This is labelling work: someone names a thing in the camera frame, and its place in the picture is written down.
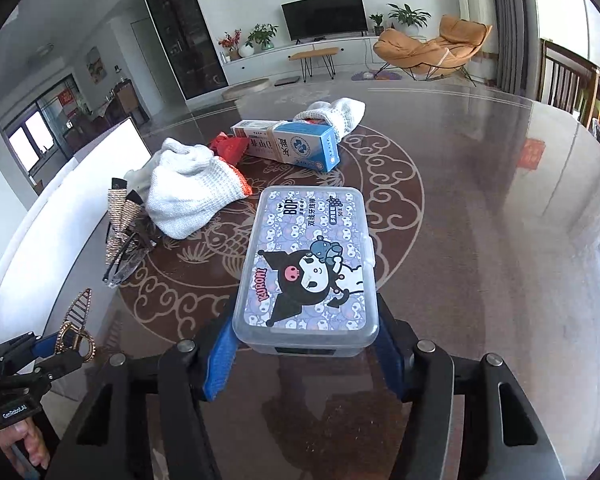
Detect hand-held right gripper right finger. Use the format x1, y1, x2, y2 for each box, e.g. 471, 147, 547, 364
377, 300, 566, 480

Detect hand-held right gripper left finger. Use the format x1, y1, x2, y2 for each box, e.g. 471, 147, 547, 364
45, 317, 241, 480

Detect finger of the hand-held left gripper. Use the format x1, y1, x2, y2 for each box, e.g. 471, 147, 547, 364
0, 331, 63, 361
0, 349, 87, 396

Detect gold rhinestone hair clip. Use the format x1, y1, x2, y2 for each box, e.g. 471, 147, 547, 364
60, 288, 97, 363

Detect clear plastic box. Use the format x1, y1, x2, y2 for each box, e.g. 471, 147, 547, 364
232, 186, 382, 359

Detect white cardboard box container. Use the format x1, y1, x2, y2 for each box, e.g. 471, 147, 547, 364
0, 116, 153, 346

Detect red snack packet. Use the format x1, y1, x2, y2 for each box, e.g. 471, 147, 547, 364
209, 131, 251, 166

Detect white knit glove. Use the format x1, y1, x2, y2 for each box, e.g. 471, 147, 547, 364
145, 137, 253, 240
305, 96, 367, 136

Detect person's left hand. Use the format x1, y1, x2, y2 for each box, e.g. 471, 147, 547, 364
0, 417, 51, 480

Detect rhinestone bow hair claw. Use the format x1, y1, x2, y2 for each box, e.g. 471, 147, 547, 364
107, 177, 146, 263

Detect blue and white carton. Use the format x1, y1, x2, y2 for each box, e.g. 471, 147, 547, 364
230, 120, 342, 173

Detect round beige floor cushion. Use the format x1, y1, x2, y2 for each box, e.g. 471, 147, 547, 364
222, 78, 272, 101

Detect purple floor mat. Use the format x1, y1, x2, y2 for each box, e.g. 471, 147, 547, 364
351, 69, 401, 82

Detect white television cabinet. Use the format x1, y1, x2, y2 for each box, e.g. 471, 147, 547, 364
220, 35, 396, 88

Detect orange lounge chair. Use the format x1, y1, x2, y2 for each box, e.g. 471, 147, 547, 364
373, 15, 493, 86

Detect wooden bench with metal legs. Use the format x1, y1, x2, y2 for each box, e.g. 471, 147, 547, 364
288, 47, 341, 82

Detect red flower plant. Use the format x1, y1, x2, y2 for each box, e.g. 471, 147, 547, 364
217, 30, 243, 61

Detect green potted plant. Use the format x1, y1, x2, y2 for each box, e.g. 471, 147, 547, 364
245, 23, 279, 51

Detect dark wooden chair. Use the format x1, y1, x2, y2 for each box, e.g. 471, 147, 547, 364
537, 38, 600, 126

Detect dark glass display cabinet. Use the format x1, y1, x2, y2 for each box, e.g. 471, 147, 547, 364
140, 0, 229, 103

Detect large leafy potted plant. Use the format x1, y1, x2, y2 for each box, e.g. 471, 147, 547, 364
387, 3, 431, 36

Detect black television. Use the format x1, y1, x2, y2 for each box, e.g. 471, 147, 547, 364
281, 0, 370, 43

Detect grey curtain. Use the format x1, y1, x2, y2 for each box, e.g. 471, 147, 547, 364
485, 0, 541, 96

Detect black frame glasses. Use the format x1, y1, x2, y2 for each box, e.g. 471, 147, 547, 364
102, 230, 156, 288

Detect framed wall painting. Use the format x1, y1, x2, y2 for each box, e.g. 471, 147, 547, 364
86, 46, 106, 84

